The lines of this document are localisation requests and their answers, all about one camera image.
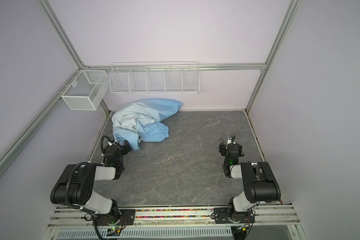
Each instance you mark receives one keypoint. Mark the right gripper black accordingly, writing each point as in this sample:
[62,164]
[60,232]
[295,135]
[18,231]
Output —
[231,147]

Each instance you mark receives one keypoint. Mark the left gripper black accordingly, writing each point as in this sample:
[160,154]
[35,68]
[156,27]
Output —
[125,147]

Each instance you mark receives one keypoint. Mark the light blue zip jacket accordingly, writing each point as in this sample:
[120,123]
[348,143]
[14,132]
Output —
[142,121]

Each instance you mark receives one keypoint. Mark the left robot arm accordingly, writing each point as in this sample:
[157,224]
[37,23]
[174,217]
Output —
[75,187]

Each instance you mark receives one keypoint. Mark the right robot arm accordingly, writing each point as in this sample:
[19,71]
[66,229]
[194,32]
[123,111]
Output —
[259,185]

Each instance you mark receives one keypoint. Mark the small white mesh basket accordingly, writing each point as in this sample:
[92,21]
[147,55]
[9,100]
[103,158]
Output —
[87,90]

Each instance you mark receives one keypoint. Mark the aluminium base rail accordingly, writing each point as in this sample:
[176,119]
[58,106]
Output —
[199,216]

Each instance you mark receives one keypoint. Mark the long white wire basket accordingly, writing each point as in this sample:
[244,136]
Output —
[155,78]

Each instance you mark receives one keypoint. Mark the white vented cable duct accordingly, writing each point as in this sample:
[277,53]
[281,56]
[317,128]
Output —
[219,232]

